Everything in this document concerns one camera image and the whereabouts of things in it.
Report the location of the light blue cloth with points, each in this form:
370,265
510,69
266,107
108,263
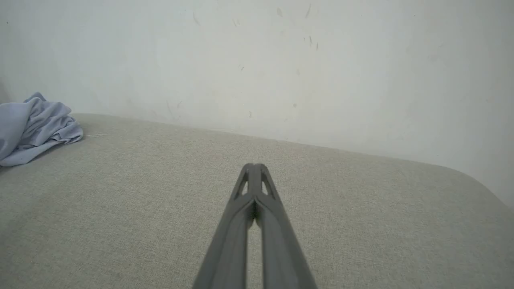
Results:
32,128

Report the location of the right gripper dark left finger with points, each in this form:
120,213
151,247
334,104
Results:
229,241

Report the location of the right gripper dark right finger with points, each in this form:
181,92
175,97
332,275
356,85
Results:
281,249

